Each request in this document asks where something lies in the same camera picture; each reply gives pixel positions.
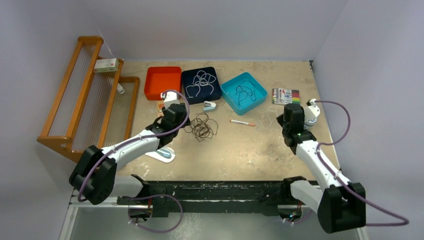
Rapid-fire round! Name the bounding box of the white cable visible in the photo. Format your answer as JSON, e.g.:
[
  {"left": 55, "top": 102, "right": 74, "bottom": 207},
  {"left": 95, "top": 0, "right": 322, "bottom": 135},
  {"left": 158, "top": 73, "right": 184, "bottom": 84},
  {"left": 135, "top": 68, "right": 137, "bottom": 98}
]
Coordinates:
[
  {"left": 259, "top": 105, "right": 282, "bottom": 132},
  {"left": 192, "top": 70, "right": 217, "bottom": 88},
  {"left": 184, "top": 81, "right": 220, "bottom": 99}
]

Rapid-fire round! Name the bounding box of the cable pile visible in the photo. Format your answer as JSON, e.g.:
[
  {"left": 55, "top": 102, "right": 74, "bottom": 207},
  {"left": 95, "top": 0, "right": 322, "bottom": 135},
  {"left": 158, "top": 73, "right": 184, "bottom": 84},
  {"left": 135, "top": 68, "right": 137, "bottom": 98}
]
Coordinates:
[{"left": 183, "top": 112, "right": 220, "bottom": 143}]

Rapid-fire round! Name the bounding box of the black cable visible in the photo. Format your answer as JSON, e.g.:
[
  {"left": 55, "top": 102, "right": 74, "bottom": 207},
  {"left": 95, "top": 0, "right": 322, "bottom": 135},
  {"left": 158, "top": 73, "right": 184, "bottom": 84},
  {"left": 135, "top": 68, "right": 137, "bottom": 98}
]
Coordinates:
[{"left": 234, "top": 81, "right": 258, "bottom": 104}]

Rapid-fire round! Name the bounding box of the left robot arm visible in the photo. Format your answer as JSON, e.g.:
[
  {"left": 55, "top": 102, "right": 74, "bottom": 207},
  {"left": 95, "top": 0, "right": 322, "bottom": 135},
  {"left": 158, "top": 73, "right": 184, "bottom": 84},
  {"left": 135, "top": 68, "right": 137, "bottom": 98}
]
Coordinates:
[{"left": 69, "top": 103, "right": 190, "bottom": 205}]

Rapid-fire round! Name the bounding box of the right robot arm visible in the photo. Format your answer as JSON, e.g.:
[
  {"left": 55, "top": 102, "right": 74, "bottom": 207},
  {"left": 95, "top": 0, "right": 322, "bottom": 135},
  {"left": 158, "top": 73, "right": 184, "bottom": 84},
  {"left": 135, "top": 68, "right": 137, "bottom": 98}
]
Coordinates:
[{"left": 277, "top": 103, "right": 366, "bottom": 234}]

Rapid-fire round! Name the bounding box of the marker pen pack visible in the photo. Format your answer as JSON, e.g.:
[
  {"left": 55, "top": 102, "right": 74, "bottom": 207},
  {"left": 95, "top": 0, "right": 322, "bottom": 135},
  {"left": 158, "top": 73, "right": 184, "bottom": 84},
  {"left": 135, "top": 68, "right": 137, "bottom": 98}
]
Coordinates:
[{"left": 272, "top": 88, "right": 300, "bottom": 105}]

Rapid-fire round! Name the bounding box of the orange notebook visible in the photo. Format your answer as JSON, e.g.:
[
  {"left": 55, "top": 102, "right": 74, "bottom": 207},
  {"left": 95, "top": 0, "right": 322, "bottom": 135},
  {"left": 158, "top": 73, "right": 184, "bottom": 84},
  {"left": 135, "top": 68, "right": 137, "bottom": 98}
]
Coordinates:
[{"left": 157, "top": 100, "right": 165, "bottom": 117}]

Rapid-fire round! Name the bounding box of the blue white round tin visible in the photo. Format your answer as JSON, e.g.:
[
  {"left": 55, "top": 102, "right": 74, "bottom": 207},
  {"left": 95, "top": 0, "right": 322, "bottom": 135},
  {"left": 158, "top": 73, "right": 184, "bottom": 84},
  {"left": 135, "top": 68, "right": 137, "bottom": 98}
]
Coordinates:
[{"left": 303, "top": 120, "right": 316, "bottom": 130}]

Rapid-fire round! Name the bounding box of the light blue stapler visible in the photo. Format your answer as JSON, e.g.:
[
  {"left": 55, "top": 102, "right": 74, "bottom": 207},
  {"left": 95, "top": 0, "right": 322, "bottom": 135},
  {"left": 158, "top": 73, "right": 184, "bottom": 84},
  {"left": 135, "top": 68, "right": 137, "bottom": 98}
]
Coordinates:
[{"left": 203, "top": 101, "right": 217, "bottom": 113}]

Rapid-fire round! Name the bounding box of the white red marker pen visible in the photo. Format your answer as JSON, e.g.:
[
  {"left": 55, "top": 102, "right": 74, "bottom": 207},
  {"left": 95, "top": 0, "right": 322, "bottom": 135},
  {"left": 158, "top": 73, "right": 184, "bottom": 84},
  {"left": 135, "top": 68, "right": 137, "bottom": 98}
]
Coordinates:
[{"left": 229, "top": 119, "right": 256, "bottom": 127}]

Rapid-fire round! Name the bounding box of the dark blue tray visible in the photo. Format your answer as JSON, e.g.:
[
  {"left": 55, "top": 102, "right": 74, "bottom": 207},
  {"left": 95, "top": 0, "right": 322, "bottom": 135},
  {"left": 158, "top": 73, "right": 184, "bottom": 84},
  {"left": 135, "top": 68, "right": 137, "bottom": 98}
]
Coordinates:
[{"left": 181, "top": 66, "right": 222, "bottom": 105}]

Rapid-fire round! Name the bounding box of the orange tray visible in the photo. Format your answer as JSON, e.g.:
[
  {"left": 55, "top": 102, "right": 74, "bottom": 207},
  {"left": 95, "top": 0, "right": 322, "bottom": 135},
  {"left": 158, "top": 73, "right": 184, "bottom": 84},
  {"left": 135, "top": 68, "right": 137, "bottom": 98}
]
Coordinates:
[{"left": 144, "top": 66, "right": 182, "bottom": 101}]

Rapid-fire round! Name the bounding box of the scissors blister pack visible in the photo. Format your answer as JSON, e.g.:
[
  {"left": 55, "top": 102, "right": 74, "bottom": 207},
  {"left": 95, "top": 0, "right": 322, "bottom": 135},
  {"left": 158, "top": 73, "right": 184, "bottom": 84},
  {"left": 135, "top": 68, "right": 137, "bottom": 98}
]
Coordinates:
[{"left": 145, "top": 146, "right": 176, "bottom": 164}]

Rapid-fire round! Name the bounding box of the light blue tray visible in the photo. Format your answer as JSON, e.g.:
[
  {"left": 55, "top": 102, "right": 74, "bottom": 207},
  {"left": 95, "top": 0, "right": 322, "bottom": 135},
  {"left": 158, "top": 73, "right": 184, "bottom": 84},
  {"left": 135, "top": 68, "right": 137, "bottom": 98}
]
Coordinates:
[{"left": 220, "top": 72, "right": 268, "bottom": 116}]

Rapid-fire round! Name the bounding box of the wooden rack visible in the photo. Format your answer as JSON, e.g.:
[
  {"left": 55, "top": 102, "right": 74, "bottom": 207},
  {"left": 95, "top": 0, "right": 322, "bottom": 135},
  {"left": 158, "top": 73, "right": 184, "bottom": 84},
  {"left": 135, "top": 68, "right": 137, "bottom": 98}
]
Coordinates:
[{"left": 37, "top": 36, "right": 140, "bottom": 163}]

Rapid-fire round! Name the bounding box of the small white red box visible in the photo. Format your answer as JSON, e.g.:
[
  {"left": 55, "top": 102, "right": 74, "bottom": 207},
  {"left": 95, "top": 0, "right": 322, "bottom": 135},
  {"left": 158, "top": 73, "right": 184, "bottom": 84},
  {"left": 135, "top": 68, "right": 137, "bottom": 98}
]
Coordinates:
[{"left": 93, "top": 58, "right": 120, "bottom": 73}]

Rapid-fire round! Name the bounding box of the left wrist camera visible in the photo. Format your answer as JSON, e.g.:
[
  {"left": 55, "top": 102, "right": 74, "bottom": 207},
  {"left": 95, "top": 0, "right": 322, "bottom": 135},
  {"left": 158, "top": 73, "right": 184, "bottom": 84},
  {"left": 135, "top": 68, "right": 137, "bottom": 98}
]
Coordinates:
[{"left": 161, "top": 91, "right": 180, "bottom": 109}]

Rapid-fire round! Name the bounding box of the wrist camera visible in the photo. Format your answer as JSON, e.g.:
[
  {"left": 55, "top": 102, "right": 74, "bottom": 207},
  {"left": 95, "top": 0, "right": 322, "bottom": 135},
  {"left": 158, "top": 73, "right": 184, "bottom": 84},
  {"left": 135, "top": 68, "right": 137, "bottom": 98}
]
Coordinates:
[
  {"left": 303, "top": 98, "right": 321, "bottom": 124},
  {"left": 161, "top": 91, "right": 180, "bottom": 109}
]

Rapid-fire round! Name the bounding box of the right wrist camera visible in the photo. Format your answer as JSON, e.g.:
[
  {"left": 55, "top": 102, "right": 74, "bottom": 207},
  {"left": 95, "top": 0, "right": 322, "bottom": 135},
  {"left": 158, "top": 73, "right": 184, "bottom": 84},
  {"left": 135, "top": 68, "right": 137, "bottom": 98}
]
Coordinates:
[{"left": 303, "top": 98, "right": 321, "bottom": 124}]

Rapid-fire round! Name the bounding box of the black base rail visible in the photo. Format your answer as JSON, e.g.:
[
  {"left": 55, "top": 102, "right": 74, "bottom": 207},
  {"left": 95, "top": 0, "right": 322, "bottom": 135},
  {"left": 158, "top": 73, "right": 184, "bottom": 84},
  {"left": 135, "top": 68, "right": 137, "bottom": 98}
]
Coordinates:
[{"left": 117, "top": 176, "right": 304, "bottom": 218}]

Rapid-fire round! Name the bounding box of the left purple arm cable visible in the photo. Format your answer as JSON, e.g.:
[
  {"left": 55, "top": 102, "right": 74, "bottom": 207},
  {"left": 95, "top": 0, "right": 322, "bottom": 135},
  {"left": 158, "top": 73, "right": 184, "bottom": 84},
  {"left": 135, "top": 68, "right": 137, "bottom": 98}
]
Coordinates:
[{"left": 77, "top": 90, "right": 191, "bottom": 203}]

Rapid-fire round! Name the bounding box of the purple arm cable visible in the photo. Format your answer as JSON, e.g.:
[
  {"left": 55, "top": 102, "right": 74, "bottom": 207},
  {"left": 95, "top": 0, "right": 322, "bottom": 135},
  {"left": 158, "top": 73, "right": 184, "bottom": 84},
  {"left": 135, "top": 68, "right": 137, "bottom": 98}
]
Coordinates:
[
  {"left": 309, "top": 100, "right": 410, "bottom": 228},
  {"left": 77, "top": 90, "right": 191, "bottom": 203}
]

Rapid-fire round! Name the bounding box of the aluminium frame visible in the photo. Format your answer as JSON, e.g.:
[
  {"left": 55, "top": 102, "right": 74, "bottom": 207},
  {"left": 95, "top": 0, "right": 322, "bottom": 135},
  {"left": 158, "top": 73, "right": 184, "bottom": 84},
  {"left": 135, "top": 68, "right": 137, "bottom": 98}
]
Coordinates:
[{"left": 60, "top": 197, "right": 369, "bottom": 240}]

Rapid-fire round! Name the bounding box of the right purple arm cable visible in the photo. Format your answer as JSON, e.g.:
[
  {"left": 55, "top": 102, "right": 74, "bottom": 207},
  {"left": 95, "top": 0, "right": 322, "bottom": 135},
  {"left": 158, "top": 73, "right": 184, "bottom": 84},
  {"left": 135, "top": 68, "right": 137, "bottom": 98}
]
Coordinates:
[{"left": 309, "top": 100, "right": 410, "bottom": 228}]

